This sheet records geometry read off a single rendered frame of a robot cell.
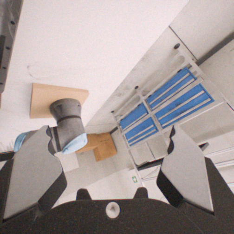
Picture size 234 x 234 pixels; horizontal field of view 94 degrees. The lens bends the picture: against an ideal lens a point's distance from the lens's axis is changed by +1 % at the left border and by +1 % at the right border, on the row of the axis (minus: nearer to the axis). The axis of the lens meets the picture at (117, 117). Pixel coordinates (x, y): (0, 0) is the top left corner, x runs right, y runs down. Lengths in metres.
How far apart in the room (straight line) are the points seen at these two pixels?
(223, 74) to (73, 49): 2.41
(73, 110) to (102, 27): 0.35
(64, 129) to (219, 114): 2.39
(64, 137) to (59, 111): 0.13
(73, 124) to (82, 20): 0.37
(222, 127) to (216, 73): 0.92
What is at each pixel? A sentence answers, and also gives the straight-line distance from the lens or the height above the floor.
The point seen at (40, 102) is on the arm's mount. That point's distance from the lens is 0.60.
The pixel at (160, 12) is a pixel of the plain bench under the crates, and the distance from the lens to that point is 0.53.
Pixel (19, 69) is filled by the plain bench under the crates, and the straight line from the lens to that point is 0.51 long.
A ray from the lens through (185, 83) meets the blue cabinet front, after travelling 1.76.
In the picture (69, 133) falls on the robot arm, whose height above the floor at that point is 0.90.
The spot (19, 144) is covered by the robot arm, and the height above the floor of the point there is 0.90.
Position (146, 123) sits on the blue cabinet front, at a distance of 2.01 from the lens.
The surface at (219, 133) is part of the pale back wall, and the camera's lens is 2.56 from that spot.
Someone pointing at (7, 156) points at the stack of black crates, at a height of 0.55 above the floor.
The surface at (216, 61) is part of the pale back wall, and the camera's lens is 2.67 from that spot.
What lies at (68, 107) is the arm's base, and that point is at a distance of 0.57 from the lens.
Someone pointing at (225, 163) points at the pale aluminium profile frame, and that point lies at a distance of 1.74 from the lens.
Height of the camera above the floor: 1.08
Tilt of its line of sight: 21 degrees down
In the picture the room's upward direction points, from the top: 157 degrees clockwise
